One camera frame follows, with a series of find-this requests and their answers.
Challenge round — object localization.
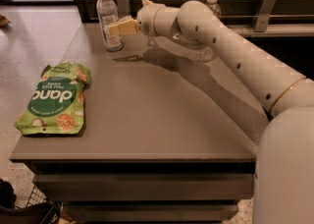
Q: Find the metal rail bracket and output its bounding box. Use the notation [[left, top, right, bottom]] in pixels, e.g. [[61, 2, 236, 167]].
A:
[[117, 0, 131, 18], [251, 0, 277, 32]]

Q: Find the blue labelled plastic bottle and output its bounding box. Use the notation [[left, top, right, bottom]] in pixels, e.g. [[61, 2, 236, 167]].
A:
[[96, 0, 124, 52]]

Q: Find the clear plastic water bottle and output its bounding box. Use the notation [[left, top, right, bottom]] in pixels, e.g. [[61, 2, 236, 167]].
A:
[[193, 0, 221, 63]]

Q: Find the black wire basket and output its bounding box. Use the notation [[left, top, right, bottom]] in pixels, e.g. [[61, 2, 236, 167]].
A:
[[0, 179, 60, 224]]

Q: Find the green rice chips bag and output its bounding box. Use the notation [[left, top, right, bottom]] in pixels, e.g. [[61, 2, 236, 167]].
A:
[[15, 62, 91, 136]]

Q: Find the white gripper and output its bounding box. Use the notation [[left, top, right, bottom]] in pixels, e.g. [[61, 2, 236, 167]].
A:
[[108, 0, 165, 36]]

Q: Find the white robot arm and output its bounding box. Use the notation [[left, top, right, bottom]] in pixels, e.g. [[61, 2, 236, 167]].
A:
[[105, 0, 314, 224]]

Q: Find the horizontal metal rail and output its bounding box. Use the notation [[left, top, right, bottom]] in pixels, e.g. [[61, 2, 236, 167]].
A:
[[222, 14, 314, 20]]

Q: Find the left metal rail bracket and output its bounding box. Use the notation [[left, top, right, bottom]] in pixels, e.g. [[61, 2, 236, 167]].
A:
[[117, 0, 131, 18]]

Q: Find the grey drawer cabinet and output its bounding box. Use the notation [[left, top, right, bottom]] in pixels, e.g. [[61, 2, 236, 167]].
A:
[[11, 25, 263, 223]]

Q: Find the right metal rail bracket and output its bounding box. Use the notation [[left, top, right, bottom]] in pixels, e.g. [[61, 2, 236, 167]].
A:
[[251, 0, 277, 32]]

